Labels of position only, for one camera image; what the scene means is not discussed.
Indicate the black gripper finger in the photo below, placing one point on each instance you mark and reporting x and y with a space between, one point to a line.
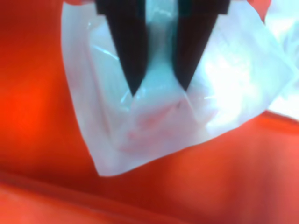
128 46
189 46

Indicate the white bandage pack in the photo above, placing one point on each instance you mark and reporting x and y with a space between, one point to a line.
289 35
163 121

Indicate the red crate holding bandages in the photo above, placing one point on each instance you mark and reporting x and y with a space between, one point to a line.
35 93

